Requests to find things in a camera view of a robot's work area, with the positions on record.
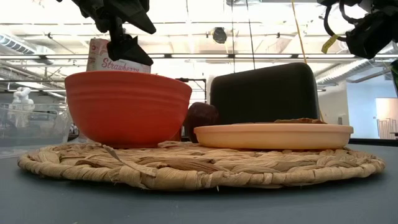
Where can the white robot figure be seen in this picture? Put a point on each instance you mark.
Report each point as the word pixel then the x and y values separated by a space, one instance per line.
pixel 21 98

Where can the red ceramic bowl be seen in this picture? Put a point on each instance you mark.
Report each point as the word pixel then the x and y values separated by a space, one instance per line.
pixel 127 109

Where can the clear plastic container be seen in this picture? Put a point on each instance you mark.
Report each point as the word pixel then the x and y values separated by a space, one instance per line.
pixel 34 127

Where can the pink strawberry yogurt cereal box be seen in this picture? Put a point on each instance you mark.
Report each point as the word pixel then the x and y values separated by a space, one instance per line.
pixel 99 59

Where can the red glass tumbler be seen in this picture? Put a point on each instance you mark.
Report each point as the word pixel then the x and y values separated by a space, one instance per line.
pixel 178 136

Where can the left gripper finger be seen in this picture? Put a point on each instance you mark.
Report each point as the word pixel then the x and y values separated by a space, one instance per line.
pixel 141 23
pixel 127 49

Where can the black toaster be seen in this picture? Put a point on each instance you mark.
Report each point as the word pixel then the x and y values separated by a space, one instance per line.
pixel 264 93

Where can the peach round plate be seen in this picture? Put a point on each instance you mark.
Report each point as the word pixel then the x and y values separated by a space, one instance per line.
pixel 273 137

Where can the brown toast slice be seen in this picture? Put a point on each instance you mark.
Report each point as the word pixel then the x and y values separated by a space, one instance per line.
pixel 300 121

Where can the dark red apple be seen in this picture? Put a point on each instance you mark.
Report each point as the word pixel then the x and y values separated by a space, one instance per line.
pixel 200 115

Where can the round black ceiling device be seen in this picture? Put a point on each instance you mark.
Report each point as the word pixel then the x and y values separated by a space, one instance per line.
pixel 219 35

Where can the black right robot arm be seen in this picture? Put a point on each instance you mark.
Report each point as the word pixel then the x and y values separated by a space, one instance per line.
pixel 385 4

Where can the round woven straw placemat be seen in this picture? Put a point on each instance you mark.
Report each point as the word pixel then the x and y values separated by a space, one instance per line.
pixel 199 168

